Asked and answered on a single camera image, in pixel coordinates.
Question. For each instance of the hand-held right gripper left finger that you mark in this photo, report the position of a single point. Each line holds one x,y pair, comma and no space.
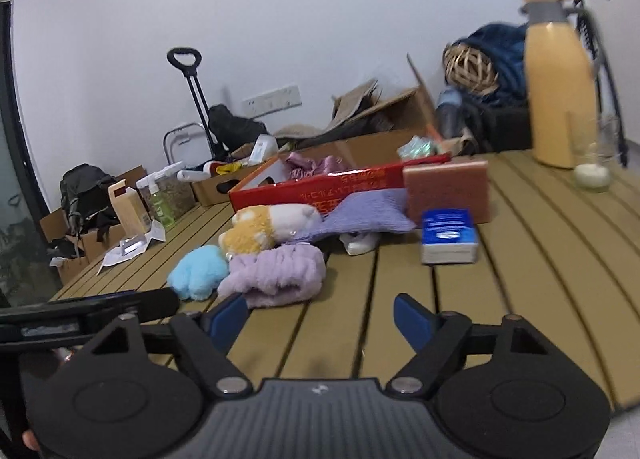
231,315

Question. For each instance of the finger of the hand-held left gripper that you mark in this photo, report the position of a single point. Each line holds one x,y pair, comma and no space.
155,304

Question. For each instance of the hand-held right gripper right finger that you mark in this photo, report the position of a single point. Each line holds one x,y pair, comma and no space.
411,320

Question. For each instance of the orange sponge block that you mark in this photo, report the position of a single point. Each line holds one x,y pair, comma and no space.
446,191

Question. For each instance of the red shallow cardboard box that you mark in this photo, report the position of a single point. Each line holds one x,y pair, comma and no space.
320,191

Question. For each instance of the light blue plush toy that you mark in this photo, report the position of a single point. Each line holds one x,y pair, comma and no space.
197,271

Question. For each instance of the white paper package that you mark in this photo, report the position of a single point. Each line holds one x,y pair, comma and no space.
127,251

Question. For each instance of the brown floor cardboard box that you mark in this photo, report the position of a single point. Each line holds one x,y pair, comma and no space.
75,251

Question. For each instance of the corgi plush toy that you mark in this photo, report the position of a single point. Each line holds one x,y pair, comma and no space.
260,229

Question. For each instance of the blue tissue pack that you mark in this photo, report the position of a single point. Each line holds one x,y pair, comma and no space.
447,236

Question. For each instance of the small white cloth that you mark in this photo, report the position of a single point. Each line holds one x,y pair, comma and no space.
359,244

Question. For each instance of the small tan carton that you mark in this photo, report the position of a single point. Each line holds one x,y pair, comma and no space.
129,209

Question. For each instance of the green spray bottle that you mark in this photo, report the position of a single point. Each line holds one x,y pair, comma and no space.
160,204

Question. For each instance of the purple knit cloth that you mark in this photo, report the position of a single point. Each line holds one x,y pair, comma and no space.
370,214

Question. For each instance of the open cardboard box with clutter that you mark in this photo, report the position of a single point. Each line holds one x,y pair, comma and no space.
220,189

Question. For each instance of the black backpack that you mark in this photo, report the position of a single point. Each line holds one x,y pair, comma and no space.
82,194

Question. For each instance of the dark glass door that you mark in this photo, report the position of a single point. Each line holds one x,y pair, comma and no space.
15,189

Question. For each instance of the white bottle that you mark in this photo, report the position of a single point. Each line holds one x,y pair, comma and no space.
192,173

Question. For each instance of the pink satin cloth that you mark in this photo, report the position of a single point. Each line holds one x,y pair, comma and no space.
317,166

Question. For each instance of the green glitter bag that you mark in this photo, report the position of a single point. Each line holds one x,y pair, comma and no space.
417,148

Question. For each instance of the black bag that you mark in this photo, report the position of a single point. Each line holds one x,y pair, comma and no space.
235,126

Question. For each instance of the beige fuzzy mat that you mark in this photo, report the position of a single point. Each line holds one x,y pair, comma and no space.
300,130

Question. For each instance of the black cloth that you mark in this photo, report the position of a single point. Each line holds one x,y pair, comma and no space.
345,131

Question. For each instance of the large printed cardboard box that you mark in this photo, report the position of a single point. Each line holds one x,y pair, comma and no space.
395,109

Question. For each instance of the clear blue-lid water bottle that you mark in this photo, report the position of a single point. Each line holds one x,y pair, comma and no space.
450,111

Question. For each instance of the black suitcase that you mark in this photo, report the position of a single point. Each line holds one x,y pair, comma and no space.
502,126

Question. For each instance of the glass cup with candle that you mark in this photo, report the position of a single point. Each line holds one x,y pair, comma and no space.
595,164

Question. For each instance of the wicker ball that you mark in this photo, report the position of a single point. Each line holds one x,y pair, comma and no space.
470,69

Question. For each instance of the yellow thermos jug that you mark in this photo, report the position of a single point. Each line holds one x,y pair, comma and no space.
557,89

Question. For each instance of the blue blanket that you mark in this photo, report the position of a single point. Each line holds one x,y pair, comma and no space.
502,59

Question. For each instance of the white folding frame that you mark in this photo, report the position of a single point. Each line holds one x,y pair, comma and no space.
180,139

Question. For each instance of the white wall socket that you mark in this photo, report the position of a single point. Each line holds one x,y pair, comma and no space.
272,99

